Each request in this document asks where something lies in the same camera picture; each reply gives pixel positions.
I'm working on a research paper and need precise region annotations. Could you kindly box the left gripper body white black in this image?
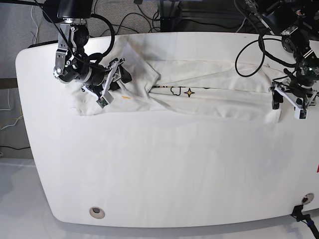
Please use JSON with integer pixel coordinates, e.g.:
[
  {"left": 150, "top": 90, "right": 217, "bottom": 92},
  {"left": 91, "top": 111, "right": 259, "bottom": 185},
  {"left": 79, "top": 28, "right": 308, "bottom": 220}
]
[{"left": 269, "top": 79, "right": 319, "bottom": 109}]

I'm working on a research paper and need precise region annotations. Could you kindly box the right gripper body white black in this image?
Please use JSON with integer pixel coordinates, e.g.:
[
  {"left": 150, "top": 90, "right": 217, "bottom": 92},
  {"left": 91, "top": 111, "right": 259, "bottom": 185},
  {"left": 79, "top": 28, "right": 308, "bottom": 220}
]
[{"left": 81, "top": 58, "right": 125, "bottom": 99}]

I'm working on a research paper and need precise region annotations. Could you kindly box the white printed T-shirt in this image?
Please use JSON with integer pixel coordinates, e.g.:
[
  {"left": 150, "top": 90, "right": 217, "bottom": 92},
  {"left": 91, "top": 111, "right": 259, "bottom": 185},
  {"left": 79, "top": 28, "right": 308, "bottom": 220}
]
[{"left": 65, "top": 37, "right": 281, "bottom": 124}]

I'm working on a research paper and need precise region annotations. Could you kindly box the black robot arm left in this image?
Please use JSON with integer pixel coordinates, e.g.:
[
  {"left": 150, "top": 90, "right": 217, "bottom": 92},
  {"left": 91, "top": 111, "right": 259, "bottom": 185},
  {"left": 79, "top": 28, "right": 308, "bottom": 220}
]
[{"left": 234, "top": 0, "right": 319, "bottom": 119}]

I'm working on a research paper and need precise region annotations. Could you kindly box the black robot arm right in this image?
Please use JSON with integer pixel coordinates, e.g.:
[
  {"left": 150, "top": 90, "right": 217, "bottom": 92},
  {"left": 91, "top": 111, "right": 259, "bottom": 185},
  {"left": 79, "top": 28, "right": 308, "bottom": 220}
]
[{"left": 54, "top": 0, "right": 132, "bottom": 106}]

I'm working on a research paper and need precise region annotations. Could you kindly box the silver table grommet right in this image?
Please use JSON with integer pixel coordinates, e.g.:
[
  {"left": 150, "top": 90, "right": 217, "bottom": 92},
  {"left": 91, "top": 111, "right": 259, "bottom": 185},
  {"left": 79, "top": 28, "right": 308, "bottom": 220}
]
[{"left": 302, "top": 193, "right": 315, "bottom": 205}]

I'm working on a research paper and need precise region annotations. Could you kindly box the silver table grommet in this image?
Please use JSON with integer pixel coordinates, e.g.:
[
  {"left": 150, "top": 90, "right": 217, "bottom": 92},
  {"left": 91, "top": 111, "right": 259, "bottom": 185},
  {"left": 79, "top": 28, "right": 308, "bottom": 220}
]
[
  {"left": 89, "top": 207, "right": 105, "bottom": 219},
  {"left": 302, "top": 193, "right": 315, "bottom": 205}
]

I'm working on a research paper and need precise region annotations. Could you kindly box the silver table grommet left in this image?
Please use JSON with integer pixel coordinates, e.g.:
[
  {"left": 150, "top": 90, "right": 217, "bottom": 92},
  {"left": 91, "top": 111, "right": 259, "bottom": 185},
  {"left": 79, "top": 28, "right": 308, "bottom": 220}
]
[{"left": 89, "top": 207, "right": 105, "bottom": 219}]

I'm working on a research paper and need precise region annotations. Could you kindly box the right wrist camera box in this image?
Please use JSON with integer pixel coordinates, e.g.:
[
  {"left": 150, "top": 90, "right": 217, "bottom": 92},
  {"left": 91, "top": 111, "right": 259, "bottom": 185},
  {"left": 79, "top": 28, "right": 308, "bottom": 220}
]
[{"left": 96, "top": 91, "right": 114, "bottom": 109}]

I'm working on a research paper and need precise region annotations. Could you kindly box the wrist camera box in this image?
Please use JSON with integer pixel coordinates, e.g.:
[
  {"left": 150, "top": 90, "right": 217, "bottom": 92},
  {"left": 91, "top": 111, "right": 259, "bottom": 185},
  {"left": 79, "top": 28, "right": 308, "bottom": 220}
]
[
  {"left": 96, "top": 91, "right": 114, "bottom": 109},
  {"left": 294, "top": 108, "right": 308, "bottom": 120}
]

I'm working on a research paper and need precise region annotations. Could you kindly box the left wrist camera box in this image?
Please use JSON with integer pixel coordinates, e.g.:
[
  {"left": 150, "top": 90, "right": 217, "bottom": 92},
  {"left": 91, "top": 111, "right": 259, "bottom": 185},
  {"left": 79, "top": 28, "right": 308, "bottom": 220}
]
[{"left": 294, "top": 108, "right": 308, "bottom": 120}]

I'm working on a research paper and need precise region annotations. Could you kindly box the black aluminium frame post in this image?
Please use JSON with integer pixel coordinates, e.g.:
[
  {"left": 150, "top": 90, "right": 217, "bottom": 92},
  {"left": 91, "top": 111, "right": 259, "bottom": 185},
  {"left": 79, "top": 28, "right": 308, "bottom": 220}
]
[{"left": 157, "top": 0, "right": 181, "bottom": 32}]

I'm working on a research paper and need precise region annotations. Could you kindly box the white floor cable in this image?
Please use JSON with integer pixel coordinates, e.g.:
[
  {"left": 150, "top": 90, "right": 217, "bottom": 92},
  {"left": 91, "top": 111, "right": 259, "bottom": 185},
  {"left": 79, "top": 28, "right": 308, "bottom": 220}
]
[{"left": 30, "top": 4, "right": 39, "bottom": 44}]

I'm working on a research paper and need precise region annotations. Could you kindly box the black clamp with cable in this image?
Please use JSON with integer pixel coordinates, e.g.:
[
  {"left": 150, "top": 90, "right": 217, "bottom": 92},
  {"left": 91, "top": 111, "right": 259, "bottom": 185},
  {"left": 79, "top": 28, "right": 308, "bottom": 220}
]
[{"left": 291, "top": 205, "right": 319, "bottom": 239}]

